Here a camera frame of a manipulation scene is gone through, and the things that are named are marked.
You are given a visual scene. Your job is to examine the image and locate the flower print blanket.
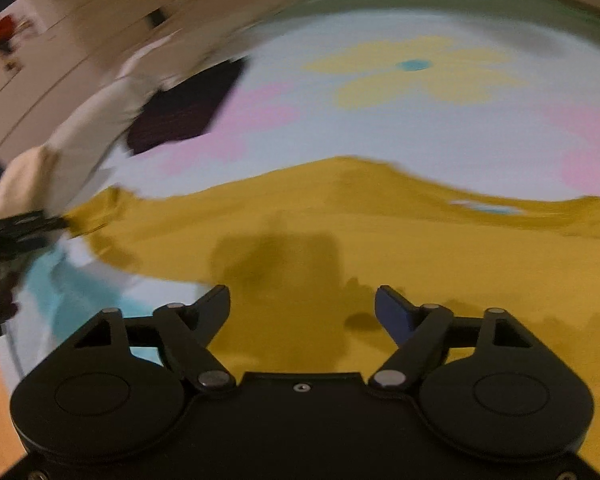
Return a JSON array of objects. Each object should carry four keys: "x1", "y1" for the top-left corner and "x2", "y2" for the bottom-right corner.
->
[{"x1": 10, "y1": 0, "x2": 600, "y2": 366}]

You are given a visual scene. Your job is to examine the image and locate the mustard yellow garment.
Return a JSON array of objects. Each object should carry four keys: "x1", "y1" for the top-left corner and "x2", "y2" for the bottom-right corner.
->
[{"x1": 62, "y1": 156, "x2": 600, "y2": 480}]

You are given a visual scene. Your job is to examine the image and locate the dark striped folded cloth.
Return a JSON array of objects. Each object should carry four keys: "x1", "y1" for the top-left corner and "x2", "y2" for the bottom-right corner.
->
[{"x1": 126, "y1": 57, "x2": 248, "y2": 156}]

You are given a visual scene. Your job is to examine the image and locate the red object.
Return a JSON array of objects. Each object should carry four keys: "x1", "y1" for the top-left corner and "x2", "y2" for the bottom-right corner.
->
[{"x1": 0, "y1": 15, "x2": 21, "y2": 53}]

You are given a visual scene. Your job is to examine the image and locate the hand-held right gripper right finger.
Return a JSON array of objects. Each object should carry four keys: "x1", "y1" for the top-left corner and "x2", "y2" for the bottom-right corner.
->
[{"x1": 369, "y1": 285, "x2": 536, "y2": 391}]

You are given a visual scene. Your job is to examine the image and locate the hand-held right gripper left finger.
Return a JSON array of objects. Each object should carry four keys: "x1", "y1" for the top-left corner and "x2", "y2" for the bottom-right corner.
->
[{"x1": 74, "y1": 285, "x2": 237, "y2": 394}]

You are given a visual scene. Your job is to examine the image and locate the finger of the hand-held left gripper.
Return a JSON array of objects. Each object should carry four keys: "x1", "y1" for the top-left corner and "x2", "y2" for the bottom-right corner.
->
[{"x1": 0, "y1": 212, "x2": 67, "y2": 243}]

